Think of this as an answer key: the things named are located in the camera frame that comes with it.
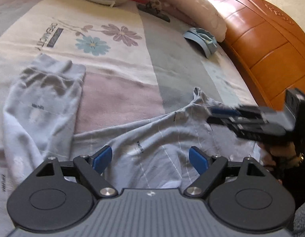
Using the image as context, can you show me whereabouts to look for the grey striped pants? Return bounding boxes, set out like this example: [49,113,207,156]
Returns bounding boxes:
[3,55,260,190]

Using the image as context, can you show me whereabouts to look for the person right hand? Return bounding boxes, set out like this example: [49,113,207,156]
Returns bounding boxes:
[258,142,304,170]

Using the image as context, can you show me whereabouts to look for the blue baseball cap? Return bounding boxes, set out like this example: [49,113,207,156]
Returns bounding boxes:
[183,28,218,58]

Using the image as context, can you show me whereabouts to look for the wooden headboard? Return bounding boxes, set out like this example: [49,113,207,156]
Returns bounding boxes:
[208,0,305,110]

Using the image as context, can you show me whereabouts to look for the pink folded quilt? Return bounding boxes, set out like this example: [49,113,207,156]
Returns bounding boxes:
[140,0,227,42]

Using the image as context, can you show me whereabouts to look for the black phone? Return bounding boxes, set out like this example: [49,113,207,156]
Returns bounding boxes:
[137,3,171,23]

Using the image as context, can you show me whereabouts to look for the brown scrunchie hair tie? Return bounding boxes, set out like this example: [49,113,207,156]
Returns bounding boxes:
[146,0,164,13]

